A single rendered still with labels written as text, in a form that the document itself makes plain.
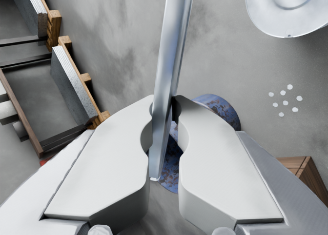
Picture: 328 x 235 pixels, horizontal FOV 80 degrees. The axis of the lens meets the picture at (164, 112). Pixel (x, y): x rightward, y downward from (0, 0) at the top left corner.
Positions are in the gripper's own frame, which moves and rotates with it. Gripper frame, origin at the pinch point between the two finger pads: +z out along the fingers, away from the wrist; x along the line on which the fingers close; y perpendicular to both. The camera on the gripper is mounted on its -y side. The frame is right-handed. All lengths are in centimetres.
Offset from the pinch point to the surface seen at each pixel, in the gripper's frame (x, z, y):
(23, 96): -222, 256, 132
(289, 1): 36, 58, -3
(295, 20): 39, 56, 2
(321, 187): 71, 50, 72
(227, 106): 34, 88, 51
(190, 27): 13, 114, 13
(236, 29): 33, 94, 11
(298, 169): 59, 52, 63
